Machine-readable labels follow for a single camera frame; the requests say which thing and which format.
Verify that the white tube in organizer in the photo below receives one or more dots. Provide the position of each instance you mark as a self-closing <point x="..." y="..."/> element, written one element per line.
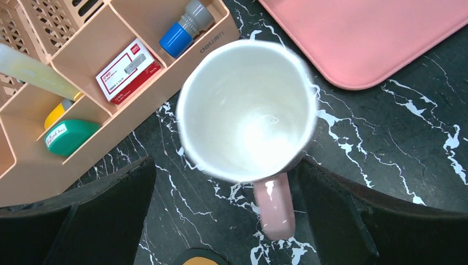
<point x="29" y="70"/>

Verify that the orange desk file organizer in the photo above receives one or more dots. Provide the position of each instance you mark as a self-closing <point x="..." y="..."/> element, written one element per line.
<point x="78" y="48"/>

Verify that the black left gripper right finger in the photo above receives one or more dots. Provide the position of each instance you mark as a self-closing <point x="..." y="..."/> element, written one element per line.
<point x="354" y="224"/>

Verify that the blue grey bottle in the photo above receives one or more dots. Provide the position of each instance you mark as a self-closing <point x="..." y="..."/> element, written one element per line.
<point x="181" y="34"/>

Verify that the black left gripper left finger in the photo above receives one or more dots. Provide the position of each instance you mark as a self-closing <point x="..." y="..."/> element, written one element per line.
<point x="100" y="222"/>

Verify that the pink tray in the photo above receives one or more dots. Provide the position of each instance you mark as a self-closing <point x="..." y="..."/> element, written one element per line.
<point x="356" y="45"/>

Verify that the orange coaster with black logo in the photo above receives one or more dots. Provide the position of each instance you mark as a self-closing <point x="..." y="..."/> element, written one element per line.
<point x="199" y="256"/>

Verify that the green tape roll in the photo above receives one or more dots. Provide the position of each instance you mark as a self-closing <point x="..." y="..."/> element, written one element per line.
<point x="68" y="135"/>

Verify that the red white card box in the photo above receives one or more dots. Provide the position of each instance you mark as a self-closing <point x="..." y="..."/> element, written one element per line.
<point x="129" y="70"/>

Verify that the yellow item in organizer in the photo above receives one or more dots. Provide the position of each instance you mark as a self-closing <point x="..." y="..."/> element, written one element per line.
<point x="60" y="109"/>

